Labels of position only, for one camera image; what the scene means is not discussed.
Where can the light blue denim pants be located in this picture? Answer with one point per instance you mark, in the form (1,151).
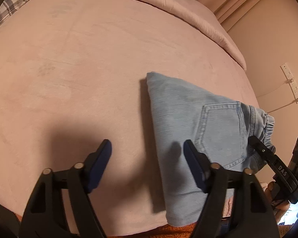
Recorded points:
(218,127)

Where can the pink bed sheet mattress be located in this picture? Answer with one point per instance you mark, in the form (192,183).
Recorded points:
(72,73)

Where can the white wall power strip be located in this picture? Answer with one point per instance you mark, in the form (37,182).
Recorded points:
(290,80)

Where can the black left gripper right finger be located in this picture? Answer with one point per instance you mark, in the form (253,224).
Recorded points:
(235,205)

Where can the right hand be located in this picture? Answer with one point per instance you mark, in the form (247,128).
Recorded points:
(281,208)

